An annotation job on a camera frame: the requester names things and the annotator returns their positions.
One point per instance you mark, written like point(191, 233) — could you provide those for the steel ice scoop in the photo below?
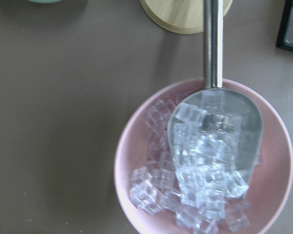
point(215, 134)

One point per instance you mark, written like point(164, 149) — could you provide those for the clear plastic ice cubes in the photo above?
point(155, 187)

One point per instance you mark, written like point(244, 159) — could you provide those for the wooden stand round base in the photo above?
point(177, 16)

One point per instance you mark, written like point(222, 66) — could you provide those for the pink bowl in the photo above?
point(270, 181)

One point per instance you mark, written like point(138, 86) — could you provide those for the mint green bowl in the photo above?
point(44, 1)

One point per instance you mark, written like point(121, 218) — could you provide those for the black glass holder tray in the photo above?
point(285, 33)

